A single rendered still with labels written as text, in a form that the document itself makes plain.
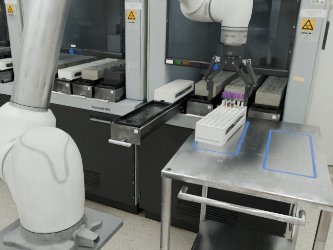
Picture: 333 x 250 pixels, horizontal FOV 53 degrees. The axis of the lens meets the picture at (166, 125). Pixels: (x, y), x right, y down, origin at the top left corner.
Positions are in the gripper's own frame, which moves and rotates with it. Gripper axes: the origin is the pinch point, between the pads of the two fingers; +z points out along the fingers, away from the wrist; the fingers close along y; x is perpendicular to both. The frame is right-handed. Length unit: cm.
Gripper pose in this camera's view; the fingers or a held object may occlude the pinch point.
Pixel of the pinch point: (227, 99)
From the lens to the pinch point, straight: 126.9
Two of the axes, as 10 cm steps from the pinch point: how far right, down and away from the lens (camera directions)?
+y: 8.8, 1.9, -4.3
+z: -0.3, 9.4, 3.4
